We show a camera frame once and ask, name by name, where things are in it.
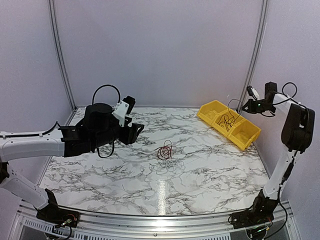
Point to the left aluminium corner post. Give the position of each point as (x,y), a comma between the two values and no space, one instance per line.
(59,53)

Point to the aluminium front rail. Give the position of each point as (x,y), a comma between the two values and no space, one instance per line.
(106,226)

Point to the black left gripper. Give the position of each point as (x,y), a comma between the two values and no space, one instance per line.
(131,134)

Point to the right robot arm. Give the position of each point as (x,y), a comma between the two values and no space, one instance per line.
(296,137)

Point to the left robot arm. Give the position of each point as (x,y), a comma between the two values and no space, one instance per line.
(58,141)

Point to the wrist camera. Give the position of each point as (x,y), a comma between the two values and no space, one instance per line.
(253,92)
(123,108)

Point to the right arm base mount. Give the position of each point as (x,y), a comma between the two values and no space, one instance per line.
(260,212)

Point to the yellow three-compartment bin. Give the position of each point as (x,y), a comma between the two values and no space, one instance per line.
(229,123)

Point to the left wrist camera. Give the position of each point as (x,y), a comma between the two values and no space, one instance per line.
(123,108)

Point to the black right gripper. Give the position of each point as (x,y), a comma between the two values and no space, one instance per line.
(250,109)

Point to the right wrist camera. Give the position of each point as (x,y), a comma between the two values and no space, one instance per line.
(253,92)

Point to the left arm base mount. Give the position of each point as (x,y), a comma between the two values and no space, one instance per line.
(59,216)

